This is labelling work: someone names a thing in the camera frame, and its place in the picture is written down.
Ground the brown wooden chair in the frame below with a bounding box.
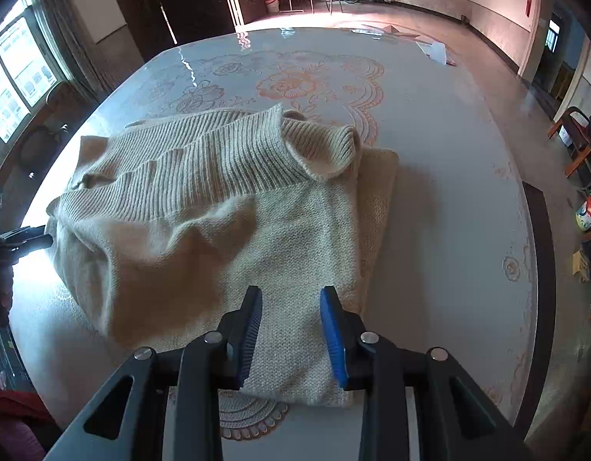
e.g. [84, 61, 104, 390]
[19, 125, 70, 174]

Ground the large bright window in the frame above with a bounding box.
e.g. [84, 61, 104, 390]
[0, 14, 68, 164]

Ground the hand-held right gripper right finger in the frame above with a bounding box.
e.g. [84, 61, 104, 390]
[320, 285, 533, 461]

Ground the dark wooden chair back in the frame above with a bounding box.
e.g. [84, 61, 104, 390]
[522, 181, 558, 430]

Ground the cream knitted sweater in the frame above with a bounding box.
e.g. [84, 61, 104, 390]
[46, 103, 400, 406]

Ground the grey curtain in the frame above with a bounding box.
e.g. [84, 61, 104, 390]
[29, 0, 109, 101]

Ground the colourful plastic bag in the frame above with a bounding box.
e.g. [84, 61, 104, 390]
[576, 180, 591, 243]

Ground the white paper sheet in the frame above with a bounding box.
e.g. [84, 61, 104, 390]
[417, 41, 457, 65]

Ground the dark wooden double door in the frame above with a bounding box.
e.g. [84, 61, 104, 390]
[101, 0, 236, 58]

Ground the person's red garment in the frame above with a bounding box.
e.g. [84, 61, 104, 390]
[0, 379, 61, 461]

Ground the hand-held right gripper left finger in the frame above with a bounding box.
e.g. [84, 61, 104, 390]
[43, 285, 263, 461]

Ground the wooden armchair with black jacket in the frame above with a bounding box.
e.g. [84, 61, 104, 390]
[547, 106, 591, 178]

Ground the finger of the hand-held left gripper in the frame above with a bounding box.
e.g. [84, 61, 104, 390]
[0, 227, 53, 255]

